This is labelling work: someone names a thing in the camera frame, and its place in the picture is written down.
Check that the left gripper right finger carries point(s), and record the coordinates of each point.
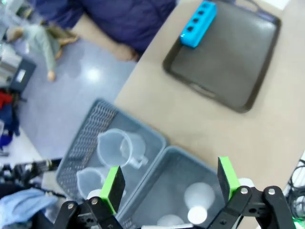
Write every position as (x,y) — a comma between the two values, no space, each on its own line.
(228,176)

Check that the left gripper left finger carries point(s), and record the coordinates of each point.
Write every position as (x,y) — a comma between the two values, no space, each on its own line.
(114,188)

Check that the clear plastic measuring beaker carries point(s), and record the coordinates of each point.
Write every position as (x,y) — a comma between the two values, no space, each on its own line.
(109,148)
(88,181)

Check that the white plastic conical flask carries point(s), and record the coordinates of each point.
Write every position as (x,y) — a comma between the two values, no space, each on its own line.
(170,220)
(199,194)

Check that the grey basket herringbone holes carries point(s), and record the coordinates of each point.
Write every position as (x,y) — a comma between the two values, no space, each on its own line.
(95,124)
(171,167)

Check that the light blue cloth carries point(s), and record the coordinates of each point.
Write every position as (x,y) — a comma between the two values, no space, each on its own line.
(21,202)

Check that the dark brown serving tray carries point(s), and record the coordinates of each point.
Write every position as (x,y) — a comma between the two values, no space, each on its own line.
(226,62)

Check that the blue hanging garment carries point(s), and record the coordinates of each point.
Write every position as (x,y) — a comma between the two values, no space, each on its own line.
(9,124)

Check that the blue test tube rack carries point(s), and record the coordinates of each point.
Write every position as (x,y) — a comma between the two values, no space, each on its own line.
(189,41)

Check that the red hanging garment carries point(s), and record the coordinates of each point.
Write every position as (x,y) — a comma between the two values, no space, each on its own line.
(6,97)

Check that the dark grey storage box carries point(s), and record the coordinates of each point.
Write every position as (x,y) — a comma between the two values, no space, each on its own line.
(22,74)

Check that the child mannequin green clothes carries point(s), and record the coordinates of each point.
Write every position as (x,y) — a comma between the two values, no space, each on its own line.
(45,45)

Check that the silver equipment case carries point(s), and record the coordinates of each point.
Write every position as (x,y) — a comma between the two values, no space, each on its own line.
(8,62)

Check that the person in navy jacket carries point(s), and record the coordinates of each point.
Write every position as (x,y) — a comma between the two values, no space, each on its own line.
(124,21)

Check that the black camera tripod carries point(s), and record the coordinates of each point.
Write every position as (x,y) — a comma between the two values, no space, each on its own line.
(35,167)

